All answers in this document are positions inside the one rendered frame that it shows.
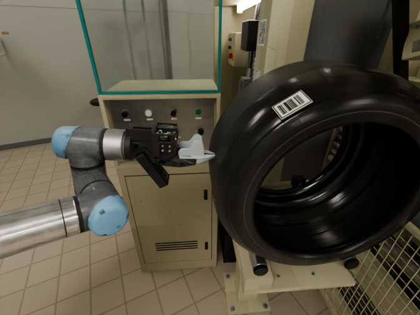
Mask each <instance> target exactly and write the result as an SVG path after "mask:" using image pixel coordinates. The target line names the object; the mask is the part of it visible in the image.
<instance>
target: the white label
mask: <svg viewBox="0 0 420 315"><path fill-rule="evenodd" d="M312 102H313V101H312V100H311V99H310V98H309V97H308V96H307V95H306V94H305V93H304V92H303V91H301V90H300V91H298V92H296V93H294V94H293V95H291V96H289V97H288V98H286V99H284V100H283V101H281V102H279V103H277V104H276V105H274V106H273V107H272V108H273V109H274V111H275V112H276V113H277V115H278V116H279V117H280V118H281V120H283V119H284V118H286V117H288V116H290V115H291V114H293V113H295V112H296V111H298V110H300V109H302V108H303V107H305V106H307V105H308V104H311V103H312Z"/></svg>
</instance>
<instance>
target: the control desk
mask: <svg viewBox="0 0 420 315"><path fill-rule="evenodd" d="M97 98H98V101H99V105H100V108H101V112H102V117H103V120H104V125H105V128H108V129H125V128H126V127H128V126H129V125H128V124H129V123H135V124H136V126H144V127H152V126H153V124H155V123H156V122H158V123H176V124H177V130H178V131H179V132H178V140H177V144H179V143H180V142H182V141H190V140H191V138H192V137H193V135H194V134H199V135H201V137H202V142H203V146H204V149H205V150H207V151H208V150H209V145H210V142H211V137H212V135H213V131H214V128H215V127H216V124H217V122H218V120H219V118H220V109H221V94H220V92H216V93H179V94H105V95H99V96H98V97H97ZM114 165H115V167H116V171H117V176H118V179H119V183H120V187H121V191H122V196H123V199H124V202H125V205H126V206H127V208H128V211H129V223H130V226H131V231H132V235H133V238H134V243H135V246H136V251H137V255H138V258H139V263H140V266H141V271H142V272H144V271H162V270H172V269H189V268H207V267H216V266H217V239H218V215H217V212H216V209H215V207H214V202H213V192H212V187H211V178H210V172H209V161H205V162H202V163H199V164H196V165H193V166H186V167H171V166H163V168H164V169H165V170H166V171H167V173H168V174H169V183H168V185H167V186H164V187H162V188H159V186H158V185H157V184H156V183H155V182H154V181H153V179H152V178H151V177H150V175H149V174H148V173H147V172H146V171H145V170H144V168H143V167H142V166H141V165H140V164H139V163H138V161H137V160H136V159H135V158H134V160H133V161H127V160H125V161H114Z"/></svg>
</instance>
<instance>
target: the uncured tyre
mask: <svg viewBox="0 0 420 315"><path fill-rule="evenodd" d="M300 90H301V91H303V92H304V93H305V94H306V95H307V96H308V97H309V98H310V99H311V100H312V101H313V102H312V103H311V104H308V105H307V106H305V107H303V108H302V109H300V110H298V111H296V112H295V113H293V114H291V115H290V116H288V117H286V118H284V119H283V120H281V118H280V117H279V116H278V115H277V113H276V112H275V111H274V109H273V108H272V107H273V106H274V105H276V104H277V103H280V102H281V101H283V100H284V99H286V98H288V97H289V96H291V95H293V94H294V93H296V92H298V91H300ZM341 126H342V139H341V143H340V145H339V148H338V150H337V153H336V154H335V156H334V157H333V159H332V161H331V162H330V163H329V164H328V165H327V167H326V168H325V169H324V170H323V171H321V172H320V173H319V174H318V175H317V176H316V177H314V178H312V179H311V180H309V181H308V182H305V183H304V184H301V185H299V186H296V187H292V188H289V189H280V190H272V189H264V188H261V184H262V183H263V181H264V180H265V178H266V176H267V175H268V174H269V172H270V171H271V170H272V168H273V167H274V166H275V165H276V164H277V163H278V162H279V161H280V160H281V159H282V158H283V157H284V156H285V155H287V154H288V153H289V152H291V151H292V150H293V149H294V148H296V147H297V146H299V145H300V144H302V143H303V142H305V141H307V140H308V139H311V138H313V137H314V136H317V135H318V134H321V133H323V132H326V131H328V130H331V129H334V128H338V127H341ZM209 151H211V152H213V153H215V157H214V158H212V159H210V160H208V161H209V163H210V165H209V172H210V178H211V187H212V194H213V196H214V197H215V199H216V208H217V209H216V208H215V209H216V212H217V215H218V217H219V219H220V221H221V223H222V225H223V226H224V228H225V230H226V231H227V233H228V234H229V235H230V236H231V237H232V239H233V240H234V241H236V242H237V243H238V244H239V245H240V246H241V247H243V248H244V249H246V250H248V251H249V252H251V253H253V254H256V255H258V256H261V257H262V258H265V259H268V260H270V261H273V262H276V263H281V264H287V265H293V266H312V265H319V264H327V263H332V262H336V261H340V260H343V259H346V258H350V257H352V256H355V255H357V254H360V253H362V252H364V251H367V250H368V249H371V248H373V247H374V246H376V245H378V244H380V243H381V242H383V241H385V240H386V239H388V238H390V237H391V236H392V235H393V234H395V233H396V232H398V231H399V230H400V229H401V228H403V227H404V226H405V225H406V224H407V223H408V222H409V221H410V220H411V219H412V218H413V217H414V216H415V215H416V214H417V213H418V212H419V211H420V89H419V88H418V87H416V86H415V85H413V84H412V83H410V82H409V81H407V80H406V79H404V78H402V77H401V76H398V75H396V74H393V73H391V72H387V71H383V70H380V69H373V68H370V67H363V66H356V65H352V64H345V63H341V62H335V61H327V60H308V61H299V62H294V63H291V64H287V65H284V66H281V67H279V68H276V69H274V70H272V71H269V72H267V73H266V74H264V75H262V76H260V77H259V78H257V79H255V80H254V81H253V82H251V83H250V84H248V85H247V86H246V87H245V88H244V89H242V90H241V91H240V92H239V93H238V94H237V95H236V96H235V97H234V98H233V100H232V101H231V102H230V103H229V104H228V105H227V107H226V109H225V110H224V112H223V113H222V114H221V117H220V118H219V120H218V122H217V124H216V127H215V128H214V131H213V134H212V137H211V142H210V145H209Z"/></svg>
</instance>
